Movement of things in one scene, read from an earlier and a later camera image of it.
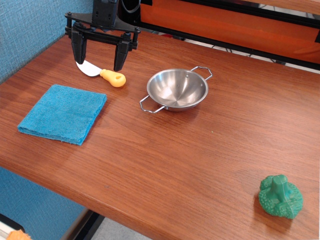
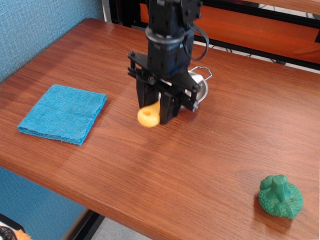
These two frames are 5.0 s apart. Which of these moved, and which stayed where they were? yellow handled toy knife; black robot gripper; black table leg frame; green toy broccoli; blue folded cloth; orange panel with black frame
Moved: black robot gripper; yellow handled toy knife
Stayed: blue folded cloth; black table leg frame; orange panel with black frame; green toy broccoli
